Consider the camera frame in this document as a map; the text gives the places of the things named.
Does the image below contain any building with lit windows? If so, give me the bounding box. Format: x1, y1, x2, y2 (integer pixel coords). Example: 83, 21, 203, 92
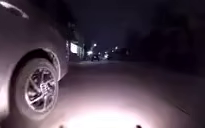
68, 23, 87, 62

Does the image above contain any silver car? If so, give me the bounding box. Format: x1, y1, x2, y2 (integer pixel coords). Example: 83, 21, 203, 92
0, 0, 78, 122

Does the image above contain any dark car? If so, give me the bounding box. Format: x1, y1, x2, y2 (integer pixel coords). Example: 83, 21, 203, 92
90, 53, 101, 62

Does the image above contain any grey asphalt road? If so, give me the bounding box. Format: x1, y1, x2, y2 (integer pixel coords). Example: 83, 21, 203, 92
3, 59, 205, 128

